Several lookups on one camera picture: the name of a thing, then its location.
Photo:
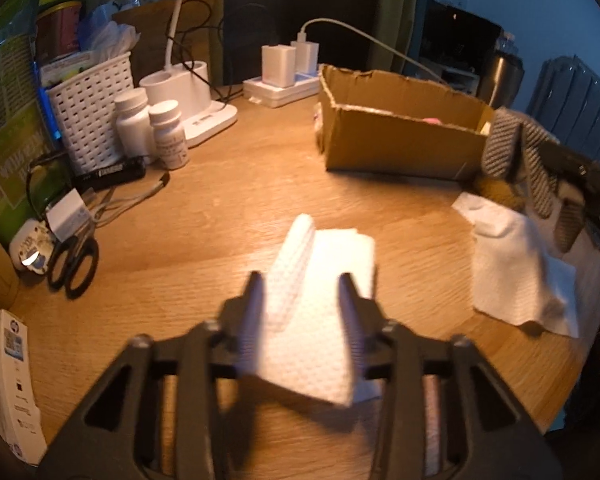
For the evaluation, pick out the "green packaged paper cups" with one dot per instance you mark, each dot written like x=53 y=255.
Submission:
x=10 y=125

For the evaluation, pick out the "steel tumbler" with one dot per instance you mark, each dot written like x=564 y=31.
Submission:
x=507 y=82

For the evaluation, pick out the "white desk lamp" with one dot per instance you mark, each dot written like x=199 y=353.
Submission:
x=180 y=90

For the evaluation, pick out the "white wet wipes pack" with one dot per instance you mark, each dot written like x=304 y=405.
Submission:
x=12 y=380

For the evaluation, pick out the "white woven plastic basket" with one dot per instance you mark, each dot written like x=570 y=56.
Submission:
x=90 y=110

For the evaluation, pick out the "pink plush toy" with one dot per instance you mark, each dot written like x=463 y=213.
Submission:
x=432 y=121

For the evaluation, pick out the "small white pill bottle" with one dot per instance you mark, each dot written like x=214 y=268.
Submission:
x=170 y=140

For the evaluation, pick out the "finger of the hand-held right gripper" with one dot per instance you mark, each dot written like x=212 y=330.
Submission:
x=571 y=220
x=585 y=180

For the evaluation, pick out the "cardboard box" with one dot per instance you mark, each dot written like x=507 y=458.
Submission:
x=395 y=145

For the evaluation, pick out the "white charger adapter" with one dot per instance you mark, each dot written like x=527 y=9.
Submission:
x=307 y=55
x=278 y=66

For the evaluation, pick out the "translucent plastic bag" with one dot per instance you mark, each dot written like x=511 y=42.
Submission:
x=107 y=30

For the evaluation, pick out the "small round white case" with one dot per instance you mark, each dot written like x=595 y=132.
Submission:
x=30 y=247

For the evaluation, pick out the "white power strip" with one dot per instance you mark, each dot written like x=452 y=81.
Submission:
x=280 y=92

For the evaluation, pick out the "grey knitted sock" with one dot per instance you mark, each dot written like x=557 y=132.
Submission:
x=502 y=145

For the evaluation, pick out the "clear plastic water bottle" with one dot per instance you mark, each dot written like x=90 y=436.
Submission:
x=507 y=44

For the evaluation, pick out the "red jar with yellow lid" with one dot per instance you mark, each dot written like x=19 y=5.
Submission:
x=60 y=32

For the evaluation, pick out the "black pen-shaped device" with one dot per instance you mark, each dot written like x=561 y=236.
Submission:
x=112 y=172

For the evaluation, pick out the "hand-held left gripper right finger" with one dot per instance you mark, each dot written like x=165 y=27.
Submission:
x=352 y=330

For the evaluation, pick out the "small white card box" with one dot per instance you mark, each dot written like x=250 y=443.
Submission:
x=67 y=212

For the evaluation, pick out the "black monitor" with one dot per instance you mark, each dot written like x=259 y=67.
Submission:
x=460 y=35

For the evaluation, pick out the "grey padded bed headboard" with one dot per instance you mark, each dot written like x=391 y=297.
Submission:
x=575 y=95

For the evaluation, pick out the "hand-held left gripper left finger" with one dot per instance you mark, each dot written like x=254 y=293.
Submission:
x=247 y=330

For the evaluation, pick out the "white paper towel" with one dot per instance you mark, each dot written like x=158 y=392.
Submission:
x=315 y=305
x=515 y=270

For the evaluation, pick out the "black scissors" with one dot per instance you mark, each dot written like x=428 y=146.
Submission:
x=75 y=265

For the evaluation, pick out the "brown paper bag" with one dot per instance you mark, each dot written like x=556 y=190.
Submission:
x=155 y=30

